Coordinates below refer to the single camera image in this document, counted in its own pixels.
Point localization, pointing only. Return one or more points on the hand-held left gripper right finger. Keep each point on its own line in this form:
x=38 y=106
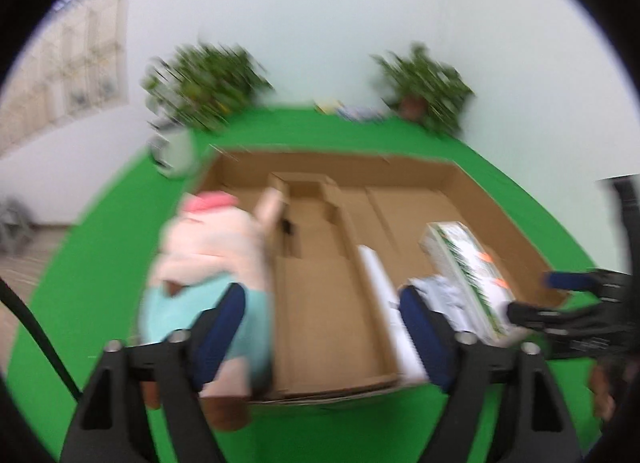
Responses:
x=425 y=338

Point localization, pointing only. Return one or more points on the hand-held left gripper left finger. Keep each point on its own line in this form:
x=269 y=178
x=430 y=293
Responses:
x=220 y=338

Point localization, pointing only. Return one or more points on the wall of framed certificates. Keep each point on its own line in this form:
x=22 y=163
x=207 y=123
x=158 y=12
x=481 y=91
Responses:
x=75 y=68

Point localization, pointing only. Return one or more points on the grey plastic stool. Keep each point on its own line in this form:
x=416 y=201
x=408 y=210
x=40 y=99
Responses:
x=15 y=225

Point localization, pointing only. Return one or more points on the small colourful packets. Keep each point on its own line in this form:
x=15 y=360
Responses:
x=350 y=110

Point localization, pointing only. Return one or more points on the bushy potted plant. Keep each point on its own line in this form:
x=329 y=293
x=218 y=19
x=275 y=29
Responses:
x=205 y=83

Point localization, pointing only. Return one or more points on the white round object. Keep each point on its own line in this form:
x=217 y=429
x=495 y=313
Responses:
x=175 y=153

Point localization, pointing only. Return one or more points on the green and white carton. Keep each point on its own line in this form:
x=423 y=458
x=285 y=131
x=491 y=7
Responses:
x=465 y=253

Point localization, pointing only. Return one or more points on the person's right hand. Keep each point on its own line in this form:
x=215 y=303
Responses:
x=604 y=393

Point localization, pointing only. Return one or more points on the large shallow cardboard box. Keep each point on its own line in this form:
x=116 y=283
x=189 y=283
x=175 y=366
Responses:
x=395 y=208

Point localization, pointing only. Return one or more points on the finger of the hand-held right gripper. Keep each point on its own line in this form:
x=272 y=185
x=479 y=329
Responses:
x=570 y=279
x=550 y=318

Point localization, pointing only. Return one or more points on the green tablecloth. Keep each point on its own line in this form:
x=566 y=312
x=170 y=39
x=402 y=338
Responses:
x=100 y=243

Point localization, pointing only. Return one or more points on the pink pig plush toy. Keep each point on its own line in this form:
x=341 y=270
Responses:
x=210 y=253

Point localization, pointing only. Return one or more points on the potted plant with brown pot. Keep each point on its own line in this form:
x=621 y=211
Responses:
x=425 y=83

